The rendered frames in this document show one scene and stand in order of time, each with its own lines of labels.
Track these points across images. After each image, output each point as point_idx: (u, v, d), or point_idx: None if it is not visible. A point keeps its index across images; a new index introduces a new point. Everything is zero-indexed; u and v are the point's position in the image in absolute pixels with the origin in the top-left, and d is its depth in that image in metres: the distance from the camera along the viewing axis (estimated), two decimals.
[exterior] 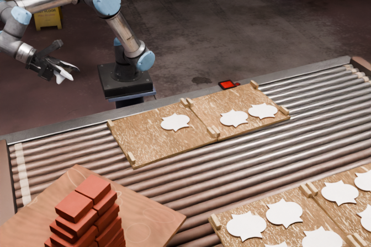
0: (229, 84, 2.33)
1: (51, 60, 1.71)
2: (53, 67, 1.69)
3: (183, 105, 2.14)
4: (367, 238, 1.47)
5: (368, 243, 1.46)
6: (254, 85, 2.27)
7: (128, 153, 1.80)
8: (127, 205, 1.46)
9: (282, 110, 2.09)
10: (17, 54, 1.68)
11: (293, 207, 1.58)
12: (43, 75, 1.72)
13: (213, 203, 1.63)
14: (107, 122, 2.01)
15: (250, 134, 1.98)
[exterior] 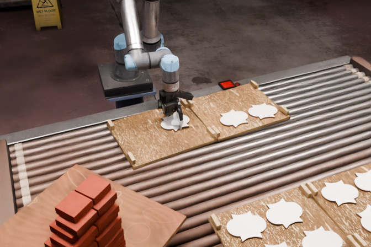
0: (229, 84, 2.33)
1: None
2: (180, 113, 1.93)
3: (183, 105, 2.14)
4: (367, 238, 1.47)
5: (368, 243, 1.46)
6: (254, 85, 2.27)
7: (128, 153, 1.80)
8: (127, 205, 1.46)
9: (282, 110, 2.09)
10: (173, 84, 1.84)
11: (293, 207, 1.58)
12: (166, 108, 1.91)
13: (213, 203, 1.63)
14: (107, 122, 2.01)
15: (250, 134, 1.98)
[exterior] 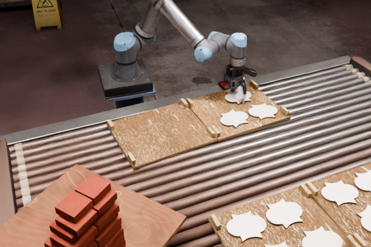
0: None
1: None
2: (244, 87, 2.11)
3: (183, 105, 2.14)
4: (367, 238, 1.47)
5: (368, 243, 1.46)
6: (254, 85, 2.27)
7: (128, 153, 1.80)
8: (127, 205, 1.46)
9: (282, 110, 2.09)
10: (240, 60, 2.03)
11: (293, 207, 1.58)
12: (232, 82, 2.10)
13: (213, 203, 1.63)
14: (107, 122, 2.01)
15: (250, 134, 1.98)
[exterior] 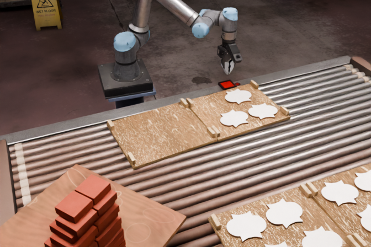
0: (229, 84, 2.33)
1: (227, 55, 2.20)
2: (222, 62, 2.23)
3: (183, 105, 2.14)
4: (367, 238, 1.47)
5: (368, 243, 1.46)
6: (254, 85, 2.27)
7: (128, 153, 1.80)
8: (127, 205, 1.46)
9: (282, 110, 2.09)
10: (222, 31, 2.15)
11: (293, 207, 1.58)
12: (220, 49, 2.25)
13: (213, 203, 1.63)
14: (107, 122, 2.01)
15: (250, 134, 1.98)
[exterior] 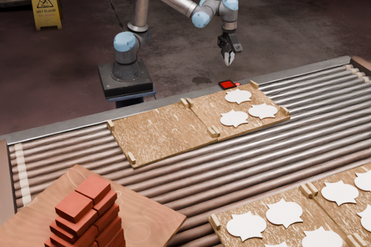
0: (229, 84, 2.33)
1: (227, 46, 2.18)
2: (222, 53, 2.20)
3: (183, 105, 2.14)
4: (367, 238, 1.47)
5: (368, 243, 1.46)
6: (254, 85, 2.27)
7: (128, 153, 1.80)
8: (127, 205, 1.46)
9: (282, 110, 2.09)
10: (222, 21, 2.13)
11: (293, 207, 1.58)
12: (220, 40, 2.23)
13: (213, 203, 1.63)
14: (107, 122, 2.01)
15: (250, 134, 1.98)
